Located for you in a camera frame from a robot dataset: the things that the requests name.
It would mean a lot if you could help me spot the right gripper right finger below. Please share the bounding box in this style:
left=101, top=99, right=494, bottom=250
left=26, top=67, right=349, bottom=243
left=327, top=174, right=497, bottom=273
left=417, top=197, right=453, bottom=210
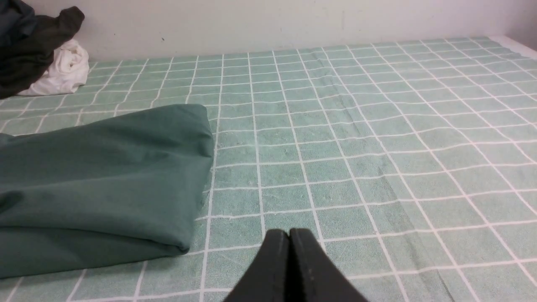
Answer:
left=288, top=228, right=367, bottom=302

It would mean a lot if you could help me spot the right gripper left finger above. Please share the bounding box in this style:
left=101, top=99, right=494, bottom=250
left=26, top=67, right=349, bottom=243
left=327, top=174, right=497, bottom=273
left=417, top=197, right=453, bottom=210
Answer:
left=224, top=229, right=289, bottom=302

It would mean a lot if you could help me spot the green long-sleeved shirt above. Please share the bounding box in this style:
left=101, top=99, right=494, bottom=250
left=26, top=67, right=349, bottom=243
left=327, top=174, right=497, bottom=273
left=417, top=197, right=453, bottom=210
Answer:
left=0, top=104, right=214, bottom=279

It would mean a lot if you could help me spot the green checked table cloth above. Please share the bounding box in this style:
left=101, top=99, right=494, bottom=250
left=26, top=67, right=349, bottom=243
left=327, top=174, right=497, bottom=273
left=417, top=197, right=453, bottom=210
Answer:
left=1, top=37, right=537, bottom=302

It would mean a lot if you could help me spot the white crumpled garment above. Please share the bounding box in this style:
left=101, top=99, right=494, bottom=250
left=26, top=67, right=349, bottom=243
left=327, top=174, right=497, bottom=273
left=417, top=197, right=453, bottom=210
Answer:
left=17, top=39, right=90, bottom=96

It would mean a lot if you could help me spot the dark olive crumpled garment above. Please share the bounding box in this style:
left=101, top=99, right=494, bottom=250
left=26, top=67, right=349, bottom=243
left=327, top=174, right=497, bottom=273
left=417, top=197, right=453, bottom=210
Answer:
left=0, top=6, right=86, bottom=99

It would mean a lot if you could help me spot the dark grey-blue crumpled garment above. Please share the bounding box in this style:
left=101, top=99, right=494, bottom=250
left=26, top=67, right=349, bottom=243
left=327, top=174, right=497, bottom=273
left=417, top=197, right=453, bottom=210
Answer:
left=0, top=0, right=38, bottom=47

